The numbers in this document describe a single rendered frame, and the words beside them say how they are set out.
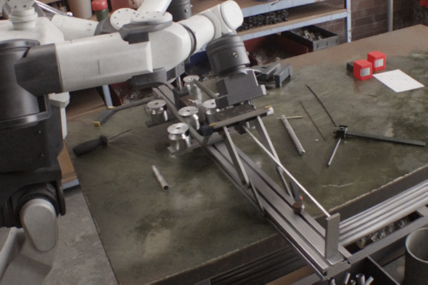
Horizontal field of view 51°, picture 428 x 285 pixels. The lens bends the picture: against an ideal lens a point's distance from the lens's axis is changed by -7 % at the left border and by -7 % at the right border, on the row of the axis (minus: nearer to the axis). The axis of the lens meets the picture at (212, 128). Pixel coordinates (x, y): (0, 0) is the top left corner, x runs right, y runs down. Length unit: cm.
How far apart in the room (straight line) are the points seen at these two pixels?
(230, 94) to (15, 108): 49
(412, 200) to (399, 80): 70
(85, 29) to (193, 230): 56
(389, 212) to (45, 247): 135
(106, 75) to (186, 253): 36
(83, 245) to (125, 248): 146
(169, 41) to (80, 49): 17
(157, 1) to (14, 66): 57
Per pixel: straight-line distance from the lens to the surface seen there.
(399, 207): 205
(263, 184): 100
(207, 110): 122
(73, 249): 240
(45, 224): 117
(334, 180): 106
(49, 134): 103
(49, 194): 116
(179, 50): 90
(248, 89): 109
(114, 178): 116
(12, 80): 82
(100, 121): 142
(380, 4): 441
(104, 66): 83
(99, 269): 225
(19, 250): 123
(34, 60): 83
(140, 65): 84
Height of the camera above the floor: 149
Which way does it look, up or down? 28 degrees down
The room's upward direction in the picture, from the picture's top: 8 degrees counter-clockwise
